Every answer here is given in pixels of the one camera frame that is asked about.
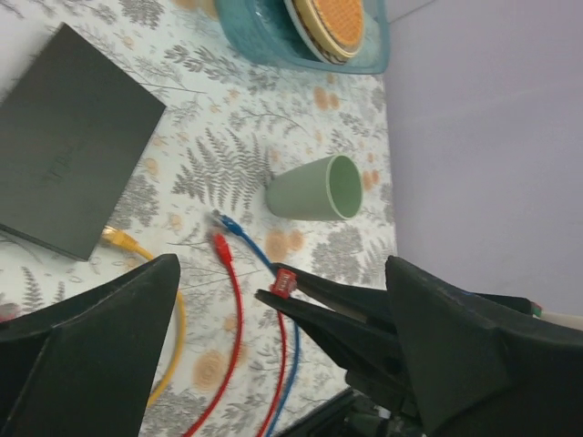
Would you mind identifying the teal plastic container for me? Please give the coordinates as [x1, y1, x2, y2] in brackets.
[215, 1, 390, 76]

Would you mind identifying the floral table mat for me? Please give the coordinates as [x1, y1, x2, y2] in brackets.
[1, 1, 395, 436]

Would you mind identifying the woven round coasters stack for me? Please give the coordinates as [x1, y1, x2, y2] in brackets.
[283, 0, 364, 65]

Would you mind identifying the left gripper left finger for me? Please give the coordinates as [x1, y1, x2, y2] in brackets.
[1, 254, 180, 436]

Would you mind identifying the yellow ethernet cable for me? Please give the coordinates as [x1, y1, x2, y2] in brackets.
[102, 227, 188, 407]

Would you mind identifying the black network switch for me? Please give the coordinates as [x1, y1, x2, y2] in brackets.
[1, 24, 165, 261]

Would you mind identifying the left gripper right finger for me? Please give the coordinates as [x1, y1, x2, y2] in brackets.
[385, 257, 582, 436]

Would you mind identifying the blue ethernet cable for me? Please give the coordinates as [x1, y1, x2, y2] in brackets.
[211, 211, 304, 432]

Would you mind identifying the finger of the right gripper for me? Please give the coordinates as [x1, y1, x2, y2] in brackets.
[275, 263, 394, 323]
[255, 290, 419, 417]

